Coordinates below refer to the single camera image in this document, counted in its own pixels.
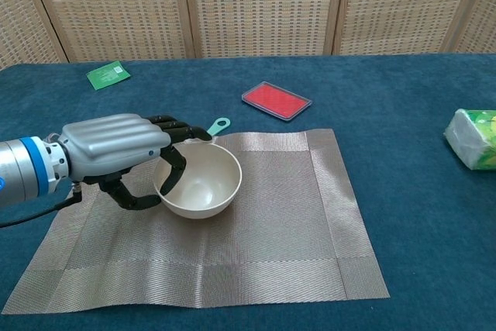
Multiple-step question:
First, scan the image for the gray woven placemat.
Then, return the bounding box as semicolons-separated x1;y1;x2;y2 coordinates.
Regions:
2;128;391;315

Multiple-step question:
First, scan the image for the woven bamboo screen panel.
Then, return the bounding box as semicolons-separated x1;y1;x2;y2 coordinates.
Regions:
181;0;346;60
332;0;487;57
0;0;69;71
22;0;197;64
441;0;496;55

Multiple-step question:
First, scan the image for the red pad clear case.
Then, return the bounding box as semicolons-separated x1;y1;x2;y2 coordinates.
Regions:
241;80;314;122

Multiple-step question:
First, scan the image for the light brown bowl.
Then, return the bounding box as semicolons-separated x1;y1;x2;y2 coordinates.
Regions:
153;139;243;219

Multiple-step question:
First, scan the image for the blue table cover cloth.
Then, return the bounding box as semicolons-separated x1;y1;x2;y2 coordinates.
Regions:
0;53;496;331

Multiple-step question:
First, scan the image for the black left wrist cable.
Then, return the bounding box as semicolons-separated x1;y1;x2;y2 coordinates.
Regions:
0;187;83;229

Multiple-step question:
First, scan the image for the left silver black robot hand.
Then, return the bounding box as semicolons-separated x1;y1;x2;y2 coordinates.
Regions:
57;113;213;211

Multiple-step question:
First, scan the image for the green square sachet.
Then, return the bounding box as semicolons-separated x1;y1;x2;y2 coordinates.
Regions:
85;60;132;91

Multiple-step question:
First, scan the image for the green tissue pack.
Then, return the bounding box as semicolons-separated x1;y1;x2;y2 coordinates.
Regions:
443;108;496;171

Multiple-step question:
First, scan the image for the mint green brush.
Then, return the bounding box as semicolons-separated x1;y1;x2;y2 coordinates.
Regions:
205;116;233;136

